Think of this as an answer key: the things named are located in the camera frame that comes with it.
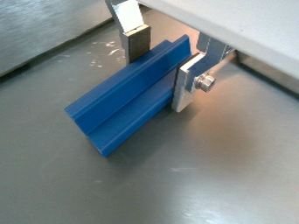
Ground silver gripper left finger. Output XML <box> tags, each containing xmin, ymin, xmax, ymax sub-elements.
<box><xmin>105</xmin><ymin>0</ymin><xmax>150</xmax><ymax>64</ymax></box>

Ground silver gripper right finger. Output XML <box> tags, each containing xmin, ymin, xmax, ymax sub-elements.
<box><xmin>172</xmin><ymin>33</ymin><xmax>233</xmax><ymax>112</ymax></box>

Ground blue star prism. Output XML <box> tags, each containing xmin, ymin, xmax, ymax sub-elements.
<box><xmin>65</xmin><ymin>36</ymin><xmax>190</xmax><ymax>156</ymax></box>

